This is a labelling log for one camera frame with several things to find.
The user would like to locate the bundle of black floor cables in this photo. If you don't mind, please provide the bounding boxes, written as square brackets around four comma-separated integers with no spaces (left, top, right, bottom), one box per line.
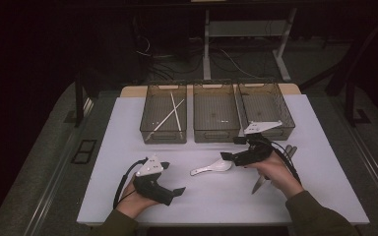
[142,53,206,83]

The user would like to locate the person's left hand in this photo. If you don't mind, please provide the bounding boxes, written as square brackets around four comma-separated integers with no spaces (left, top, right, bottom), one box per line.
[116,174,160,219]

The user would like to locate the white ceramic spoon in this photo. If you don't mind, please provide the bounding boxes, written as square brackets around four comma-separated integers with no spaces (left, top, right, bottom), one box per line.
[189,158,234,177]

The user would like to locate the person's right hand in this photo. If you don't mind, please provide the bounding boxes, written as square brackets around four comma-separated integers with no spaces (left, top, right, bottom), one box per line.
[246,150,305,200]

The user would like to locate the white metal table frame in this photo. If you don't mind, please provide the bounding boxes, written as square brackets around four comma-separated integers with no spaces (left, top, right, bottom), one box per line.
[202,7,298,83]

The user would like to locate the white floor cable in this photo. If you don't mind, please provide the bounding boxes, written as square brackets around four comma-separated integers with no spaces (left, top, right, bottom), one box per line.
[219,48,261,80]

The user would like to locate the white chopstick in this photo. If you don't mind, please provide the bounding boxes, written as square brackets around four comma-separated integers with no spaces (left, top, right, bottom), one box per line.
[170,91,183,132]
[145,98,185,142]

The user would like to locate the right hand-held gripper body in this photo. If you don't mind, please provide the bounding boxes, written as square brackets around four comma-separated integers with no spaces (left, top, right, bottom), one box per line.
[240,120,284,167]

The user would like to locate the metal knife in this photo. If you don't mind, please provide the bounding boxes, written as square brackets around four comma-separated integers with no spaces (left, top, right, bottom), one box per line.
[251,145,293,196]

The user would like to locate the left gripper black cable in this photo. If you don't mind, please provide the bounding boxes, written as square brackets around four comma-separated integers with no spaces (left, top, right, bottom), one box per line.
[112,157,150,209]

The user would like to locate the black metal stand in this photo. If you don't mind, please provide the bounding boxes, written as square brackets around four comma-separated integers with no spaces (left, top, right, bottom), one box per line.
[298,9,378,128]

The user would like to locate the smoky transparent plastic bin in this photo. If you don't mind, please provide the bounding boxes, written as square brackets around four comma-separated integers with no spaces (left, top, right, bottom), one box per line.
[192,82,242,144]
[235,81,296,142]
[139,83,188,145]

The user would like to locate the light wooden board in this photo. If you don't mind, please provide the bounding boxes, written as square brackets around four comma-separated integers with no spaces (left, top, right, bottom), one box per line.
[120,83,302,98]

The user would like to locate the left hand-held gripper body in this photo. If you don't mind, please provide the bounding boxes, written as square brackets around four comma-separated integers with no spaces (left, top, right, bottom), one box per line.
[132,154,175,207]

